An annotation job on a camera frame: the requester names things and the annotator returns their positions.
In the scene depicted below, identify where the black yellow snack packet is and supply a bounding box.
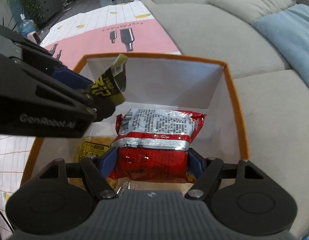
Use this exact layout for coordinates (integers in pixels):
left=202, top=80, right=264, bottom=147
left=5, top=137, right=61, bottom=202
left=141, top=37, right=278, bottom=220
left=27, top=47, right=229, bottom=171
left=89, top=54, right=128, bottom=107

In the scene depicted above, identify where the yellow waffle snack bag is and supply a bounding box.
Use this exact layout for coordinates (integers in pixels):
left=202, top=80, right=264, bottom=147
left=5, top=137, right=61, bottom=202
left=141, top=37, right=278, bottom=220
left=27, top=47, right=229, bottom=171
left=68, top=135, right=118, bottom=190

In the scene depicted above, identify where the red silver snack bag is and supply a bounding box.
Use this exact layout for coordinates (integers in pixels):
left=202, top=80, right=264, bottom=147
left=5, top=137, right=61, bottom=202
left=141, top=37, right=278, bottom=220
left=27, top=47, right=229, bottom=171
left=109, top=108, right=206, bottom=183

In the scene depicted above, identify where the bagged sliced white bread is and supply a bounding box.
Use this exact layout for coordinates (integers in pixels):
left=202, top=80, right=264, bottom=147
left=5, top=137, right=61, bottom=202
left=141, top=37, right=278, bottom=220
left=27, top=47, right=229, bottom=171
left=112, top=178, right=193, bottom=195

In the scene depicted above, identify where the pink space heater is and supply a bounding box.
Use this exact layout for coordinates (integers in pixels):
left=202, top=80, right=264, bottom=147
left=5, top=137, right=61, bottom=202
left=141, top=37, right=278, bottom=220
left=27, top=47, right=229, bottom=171
left=27, top=31, right=41, bottom=44

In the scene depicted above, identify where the blue water jug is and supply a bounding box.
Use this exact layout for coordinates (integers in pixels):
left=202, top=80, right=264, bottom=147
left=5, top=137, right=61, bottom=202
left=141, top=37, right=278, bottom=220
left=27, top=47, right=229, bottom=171
left=19, top=14, right=36, bottom=38

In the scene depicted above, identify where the pink white checkered mat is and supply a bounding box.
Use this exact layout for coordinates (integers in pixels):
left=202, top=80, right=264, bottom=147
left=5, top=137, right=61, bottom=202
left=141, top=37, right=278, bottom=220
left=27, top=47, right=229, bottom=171
left=0, top=0, right=180, bottom=239

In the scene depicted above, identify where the dark grey cabinet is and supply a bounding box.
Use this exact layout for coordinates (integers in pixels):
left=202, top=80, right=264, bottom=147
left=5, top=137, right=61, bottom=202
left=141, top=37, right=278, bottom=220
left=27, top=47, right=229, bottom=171
left=35, top=0, right=63, bottom=28

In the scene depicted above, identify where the beige fabric sofa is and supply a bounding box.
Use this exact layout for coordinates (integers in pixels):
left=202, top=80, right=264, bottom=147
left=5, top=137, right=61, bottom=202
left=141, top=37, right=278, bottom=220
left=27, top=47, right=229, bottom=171
left=142, top=0, right=309, bottom=237

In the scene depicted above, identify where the orange white cardboard box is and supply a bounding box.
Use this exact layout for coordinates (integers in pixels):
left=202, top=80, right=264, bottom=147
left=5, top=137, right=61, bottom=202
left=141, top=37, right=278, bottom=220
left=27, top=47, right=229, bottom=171
left=20, top=53, right=250, bottom=186

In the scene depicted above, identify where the light blue cushion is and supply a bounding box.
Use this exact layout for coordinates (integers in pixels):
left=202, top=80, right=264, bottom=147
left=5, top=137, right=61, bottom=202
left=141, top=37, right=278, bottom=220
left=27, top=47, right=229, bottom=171
left=253, top=4, right=309, bottom=88

